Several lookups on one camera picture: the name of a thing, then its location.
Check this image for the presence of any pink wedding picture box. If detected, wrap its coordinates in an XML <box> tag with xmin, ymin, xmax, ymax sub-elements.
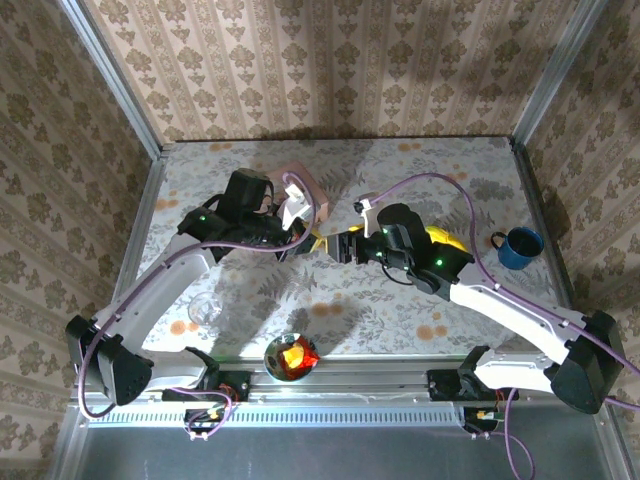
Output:
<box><xmin>262</xmin><ymin>160</ymin><xmax>331</xmax><ymax>222</ymax></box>

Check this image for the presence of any yellow banana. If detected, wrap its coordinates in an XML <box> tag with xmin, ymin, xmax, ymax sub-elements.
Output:
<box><xmin>424</xmin><ymin>224</ymin><xmax>472</xmax><ymax>255</ymax></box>

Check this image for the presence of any floral patterned tablecloth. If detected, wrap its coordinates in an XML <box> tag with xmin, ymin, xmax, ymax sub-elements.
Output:
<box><xmin>115</xmin><ymin>137</ymin><xmax>576</xmax><ymax>361</ymax></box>

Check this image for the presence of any shiny bowl with red contents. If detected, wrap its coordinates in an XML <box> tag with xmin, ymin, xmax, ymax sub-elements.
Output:
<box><xmin>263</xmin><ymin>332</ymin><xmax>321</xmax><ymax>382</ymax></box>

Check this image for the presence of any clear drinking glass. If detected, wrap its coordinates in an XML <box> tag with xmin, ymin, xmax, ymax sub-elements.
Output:
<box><xmin>188</xmin><ymin>291</ymin><xmax>225</xmax><ymax>327</ymax></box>

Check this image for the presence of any blue enamel mug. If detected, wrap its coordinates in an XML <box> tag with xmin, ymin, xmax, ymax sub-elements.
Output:
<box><xmin>490</xmin><ymin>227</ymin><xmax>545</xmax><ymax>271</ymax></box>

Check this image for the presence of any small black controller board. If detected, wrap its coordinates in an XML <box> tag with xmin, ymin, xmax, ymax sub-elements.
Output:
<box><xmin>183</xmin><ymin>407</ymin><xmax>227</xmax><ymax>437</ymax></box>
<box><xmin>462</xmin><ymin>405</ymin><xmax>501</xmax><ymax>436</ymax></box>

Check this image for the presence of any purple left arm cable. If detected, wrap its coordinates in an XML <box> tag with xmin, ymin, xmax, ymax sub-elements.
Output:
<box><xmin>77</xmin><ymin>171</ymin><xmax>319</xmax><ymax>442</ymax></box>

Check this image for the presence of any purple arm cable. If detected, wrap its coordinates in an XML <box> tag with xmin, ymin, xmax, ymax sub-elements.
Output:
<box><xmin>77</xmin><ymin>171</ymin><xmax>319</xmax><ymax>442</ymax></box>
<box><xmin>367</xmin><ymin>172</ymin><xmax>640</xmax><ymax>480</ymax></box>

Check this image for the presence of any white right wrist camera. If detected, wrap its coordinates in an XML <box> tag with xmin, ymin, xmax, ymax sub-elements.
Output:
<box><xmin>353</xmin><ymin>197</ymin><xmax>384</xmax><ymax>239</ymax></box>

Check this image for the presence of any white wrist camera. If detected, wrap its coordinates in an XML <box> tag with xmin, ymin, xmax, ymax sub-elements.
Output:
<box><xmin>276</xmin><ymin>183</ymin><xmax>315</xmax><ymax>232</ymax></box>
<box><xmin>353</xmin><ymin>197</ymin><xmax>384</xmax><ymax>239</ymax></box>

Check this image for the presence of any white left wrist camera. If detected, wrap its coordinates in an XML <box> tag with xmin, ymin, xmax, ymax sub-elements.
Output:
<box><xmin>276</xmin><ymin>183</ymin><xmax>315</xmax><ymax>232</ymax></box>

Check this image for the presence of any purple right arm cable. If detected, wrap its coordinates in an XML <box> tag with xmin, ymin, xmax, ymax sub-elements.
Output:
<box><xmin>367</xmin><ymin>172</ymin><xmax>640</xmax><ymax>480</ymax></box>

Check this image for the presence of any aluminium side rail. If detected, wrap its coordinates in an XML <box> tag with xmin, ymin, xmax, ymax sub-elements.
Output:
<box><xmin>509</xmin><ymin>142</ymin><xmax>581</xmax><ymax>321</ymax></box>
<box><xmin>112</xmin><ymin>154</ymin><xmax>169</xmax><ymax>306</ymax></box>

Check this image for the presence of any aluminium front rail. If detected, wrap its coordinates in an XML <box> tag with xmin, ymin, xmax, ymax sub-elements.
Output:
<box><xmin>69</xmin><ymin>357</ymin><xmax>619</xmax><ymax>407</ymax></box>

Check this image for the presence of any grey slotted cable duct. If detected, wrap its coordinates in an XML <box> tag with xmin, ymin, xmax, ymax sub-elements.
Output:
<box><xmin>87</xmin><ymin>405</ymin><xmax>464</xmax><ymax>427</ymax></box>

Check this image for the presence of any aluminium frame post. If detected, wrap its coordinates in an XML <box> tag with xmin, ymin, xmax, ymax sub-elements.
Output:
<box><xmin>509</xmin><ymin>0</ymin><xmax>601</xmax><ymax>149</ymax></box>
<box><xmin>55</xmin><ymin>0</ymin><xmax>166</xmax><ymax>160</ymax></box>

